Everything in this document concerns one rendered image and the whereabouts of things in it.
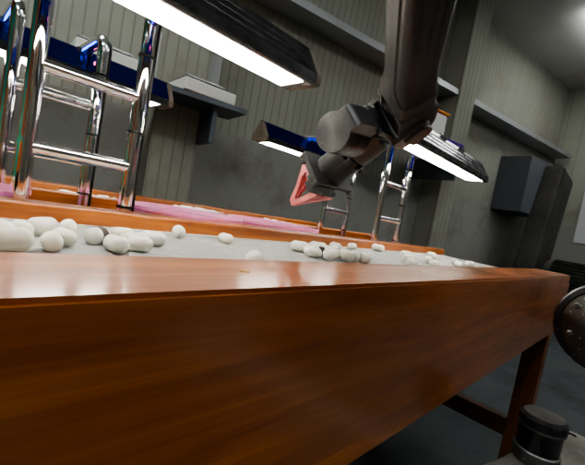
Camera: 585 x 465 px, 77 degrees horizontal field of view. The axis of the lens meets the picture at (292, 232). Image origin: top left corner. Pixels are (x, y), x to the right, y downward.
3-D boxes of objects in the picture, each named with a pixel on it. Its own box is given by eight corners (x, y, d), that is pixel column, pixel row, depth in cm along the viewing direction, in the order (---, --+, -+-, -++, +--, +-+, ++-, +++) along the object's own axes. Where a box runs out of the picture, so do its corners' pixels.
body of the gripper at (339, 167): (296, 156, 61) (328, 127, 56) (333, 168, 68) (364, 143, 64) (309, 188, 58) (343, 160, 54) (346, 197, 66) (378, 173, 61)
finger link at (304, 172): (277, 185, 67) (312, 155, 62) (303, 191, 72) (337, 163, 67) (288, 217, 65) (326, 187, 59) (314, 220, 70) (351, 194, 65)
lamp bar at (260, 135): (362, 173, 174) (365, 159, 173) (264, 139, 129) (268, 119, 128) (349, 172, 179) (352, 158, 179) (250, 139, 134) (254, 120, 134)
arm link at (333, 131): (436, 129, 52) (407, 83, 55) (405, 113, 43) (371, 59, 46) (371, 177, 59) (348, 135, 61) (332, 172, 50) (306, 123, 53)
